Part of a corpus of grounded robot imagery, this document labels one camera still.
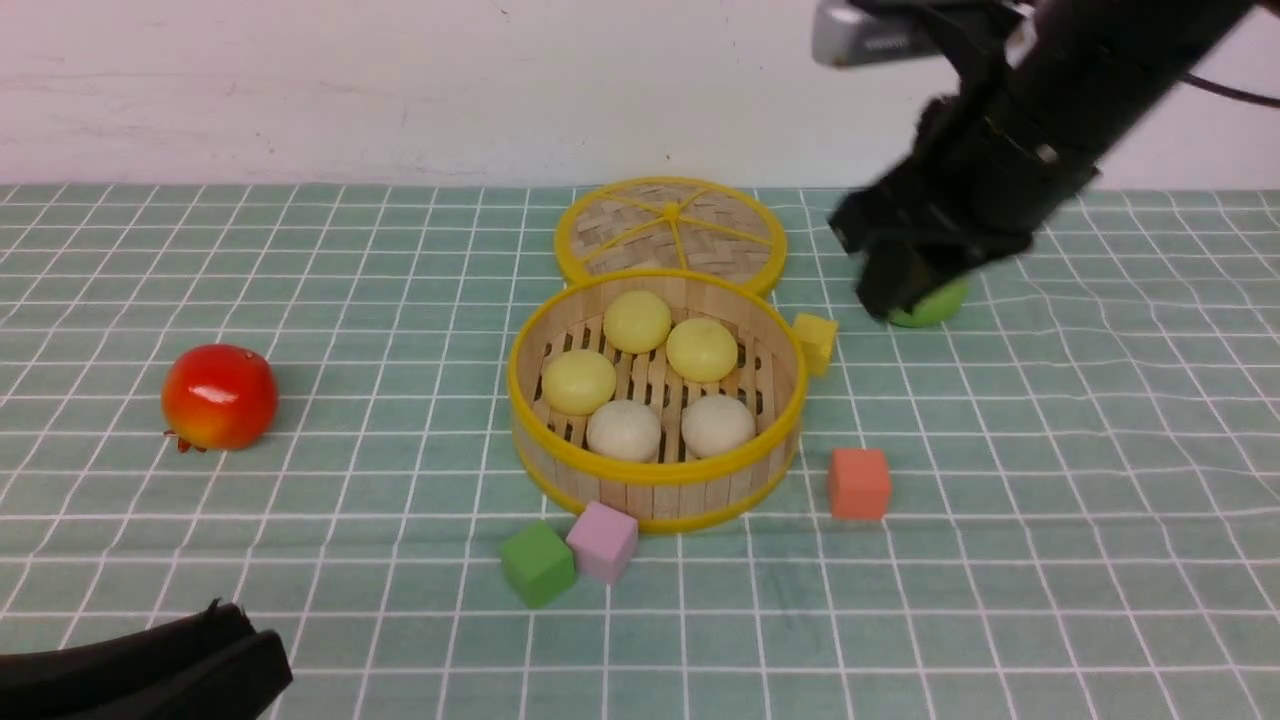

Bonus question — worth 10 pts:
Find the orange cube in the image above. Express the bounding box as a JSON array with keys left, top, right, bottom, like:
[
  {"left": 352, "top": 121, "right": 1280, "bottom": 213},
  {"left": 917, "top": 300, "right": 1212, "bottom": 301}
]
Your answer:
[{"left": 827, "top": 447, "right": 892, "bottom": 521}]

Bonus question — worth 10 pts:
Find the woven bamboo steamer lid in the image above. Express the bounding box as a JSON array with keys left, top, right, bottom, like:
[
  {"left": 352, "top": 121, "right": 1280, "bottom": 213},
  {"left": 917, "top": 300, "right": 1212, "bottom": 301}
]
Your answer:
[{"left": 553, "top": 176, "right": 788, "bottom": 297}]

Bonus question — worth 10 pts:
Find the pink cube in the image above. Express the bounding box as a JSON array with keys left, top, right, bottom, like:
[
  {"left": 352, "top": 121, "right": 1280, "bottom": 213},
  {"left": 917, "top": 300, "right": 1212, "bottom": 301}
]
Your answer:
[{"left": 566, "top": 501, "right": 639, "bottom": 585}]

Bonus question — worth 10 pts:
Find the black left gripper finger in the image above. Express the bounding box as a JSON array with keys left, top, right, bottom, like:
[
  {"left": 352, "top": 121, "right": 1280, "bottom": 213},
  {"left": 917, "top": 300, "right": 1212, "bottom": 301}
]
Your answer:
[{"left": 1, "top": 600, "right": 294, "bottom": 719}]

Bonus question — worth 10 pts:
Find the yellow cube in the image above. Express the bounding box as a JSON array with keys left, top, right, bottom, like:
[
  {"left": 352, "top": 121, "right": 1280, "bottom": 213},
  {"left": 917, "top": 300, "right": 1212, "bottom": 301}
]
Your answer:
[{"left": 792, "top": 313, "right": 838, "bottom": 377}]

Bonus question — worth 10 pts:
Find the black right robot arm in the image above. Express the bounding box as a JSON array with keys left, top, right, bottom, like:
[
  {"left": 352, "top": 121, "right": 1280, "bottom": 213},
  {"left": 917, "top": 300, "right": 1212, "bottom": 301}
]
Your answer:
[{"left": 812, "top": 1, "right": 1254, "bottom": 322}]

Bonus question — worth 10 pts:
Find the bamboo steamer tray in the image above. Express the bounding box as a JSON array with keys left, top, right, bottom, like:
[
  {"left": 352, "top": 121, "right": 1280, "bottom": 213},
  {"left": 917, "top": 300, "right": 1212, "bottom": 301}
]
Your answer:
[{"left": 506, "top": 268, "right": 808, "bottom": 533}]

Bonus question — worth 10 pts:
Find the red pomegranate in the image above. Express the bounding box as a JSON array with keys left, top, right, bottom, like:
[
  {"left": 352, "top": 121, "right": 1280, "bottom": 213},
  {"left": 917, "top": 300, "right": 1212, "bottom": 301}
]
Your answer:
[{"left": 160, "top": 343, "right": 279, "bottom": 454}]

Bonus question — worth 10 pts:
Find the green cube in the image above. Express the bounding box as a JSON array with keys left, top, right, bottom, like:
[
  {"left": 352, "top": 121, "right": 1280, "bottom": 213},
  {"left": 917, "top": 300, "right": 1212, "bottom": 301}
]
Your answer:
[{"left": 500, "top": 520, "right": 577, "bottom": 609}]

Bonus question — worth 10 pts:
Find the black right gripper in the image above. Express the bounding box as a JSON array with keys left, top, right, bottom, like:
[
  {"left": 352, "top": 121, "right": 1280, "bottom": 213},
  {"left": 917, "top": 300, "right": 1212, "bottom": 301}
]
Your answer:
[{"left": 829, "top": 60, "right": 1101, "bottom": 322}]

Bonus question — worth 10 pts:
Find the green apple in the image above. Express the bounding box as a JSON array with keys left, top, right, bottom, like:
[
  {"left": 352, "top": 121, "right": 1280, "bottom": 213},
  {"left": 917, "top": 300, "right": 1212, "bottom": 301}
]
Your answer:
[{"left": 888, "top": 277, "right": 969, "bottom": 328}]

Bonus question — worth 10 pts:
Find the green checkered tablecloth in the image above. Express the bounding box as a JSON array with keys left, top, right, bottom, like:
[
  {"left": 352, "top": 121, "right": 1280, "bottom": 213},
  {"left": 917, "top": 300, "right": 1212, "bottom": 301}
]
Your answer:
[{"left": 1, "top": 184, "right": 1279, "bottom": 719}]

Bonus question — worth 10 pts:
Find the yellow bun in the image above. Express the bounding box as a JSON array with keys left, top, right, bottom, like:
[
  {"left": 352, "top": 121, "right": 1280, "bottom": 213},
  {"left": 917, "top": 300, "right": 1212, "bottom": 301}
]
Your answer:
[
  {"left": 602, "top": 290, "right": 672, "bottom": 355},
  {"left": 666, "top": 316, "right": 739, "bottom": 384},
  {"left": 541, "top": 348, "right": 617, "bottom": 416}
]

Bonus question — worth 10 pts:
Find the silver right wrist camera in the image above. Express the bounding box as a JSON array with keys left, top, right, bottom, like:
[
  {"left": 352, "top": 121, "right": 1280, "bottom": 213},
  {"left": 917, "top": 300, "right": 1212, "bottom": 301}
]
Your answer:
[{"left": 812, "top": 0, "right": 1030, "bottom": 69}]

